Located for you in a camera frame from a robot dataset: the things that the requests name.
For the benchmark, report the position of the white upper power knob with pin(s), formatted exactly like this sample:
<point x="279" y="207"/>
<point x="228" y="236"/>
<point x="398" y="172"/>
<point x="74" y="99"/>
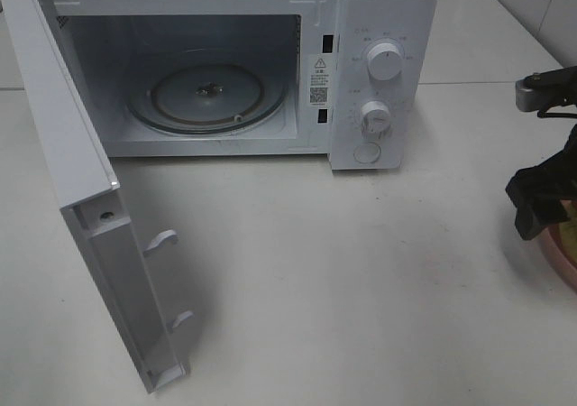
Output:
<point x="384" y="60"/>

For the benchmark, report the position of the white microwave door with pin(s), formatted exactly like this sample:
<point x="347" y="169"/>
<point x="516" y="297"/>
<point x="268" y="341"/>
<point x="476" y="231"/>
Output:
<point x="87" y="189"/>

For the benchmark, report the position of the round white door button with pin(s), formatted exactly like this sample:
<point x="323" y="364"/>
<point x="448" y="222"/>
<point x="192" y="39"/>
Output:
<point x="367" y="153"/>

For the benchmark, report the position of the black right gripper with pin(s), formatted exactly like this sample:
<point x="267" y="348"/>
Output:
<point x="538" y="192"/>

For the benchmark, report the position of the pink plate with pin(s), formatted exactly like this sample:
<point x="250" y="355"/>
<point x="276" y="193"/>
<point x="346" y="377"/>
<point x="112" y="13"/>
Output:
<point x="558" y="245"/>

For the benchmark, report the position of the white warning label sticker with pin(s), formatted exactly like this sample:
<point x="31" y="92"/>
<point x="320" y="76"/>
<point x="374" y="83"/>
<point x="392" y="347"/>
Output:
<point x="320" y="68"/>

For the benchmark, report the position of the glass turntable plate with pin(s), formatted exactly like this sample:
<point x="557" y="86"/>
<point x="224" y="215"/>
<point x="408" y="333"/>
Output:
<point x="210" y="91"/>

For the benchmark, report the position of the white microwave oven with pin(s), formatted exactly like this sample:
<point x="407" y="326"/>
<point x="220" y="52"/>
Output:
<point x="108" y="35"/>

